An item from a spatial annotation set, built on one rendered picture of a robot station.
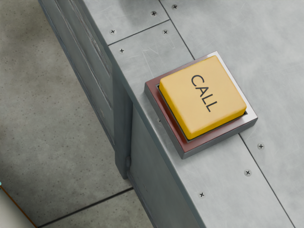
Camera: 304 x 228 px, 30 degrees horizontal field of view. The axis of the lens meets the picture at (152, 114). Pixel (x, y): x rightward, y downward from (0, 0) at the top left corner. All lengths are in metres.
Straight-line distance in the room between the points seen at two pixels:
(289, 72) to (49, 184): 0.87
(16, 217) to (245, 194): 0.62
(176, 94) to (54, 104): 0.93
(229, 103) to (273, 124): 0.06
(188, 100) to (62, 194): 0.87
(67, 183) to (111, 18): 0.81
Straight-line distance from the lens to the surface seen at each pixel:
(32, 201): 1.36
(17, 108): 1.43
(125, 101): 0.89
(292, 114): 0.57
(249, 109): 0.54
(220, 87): 0.52
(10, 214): 1.08
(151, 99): 0.54
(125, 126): 1.00
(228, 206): 0.53
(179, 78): 0.52
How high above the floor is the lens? 1.31
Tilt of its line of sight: 68 degrees down
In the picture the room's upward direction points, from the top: 8 degrees clockwise
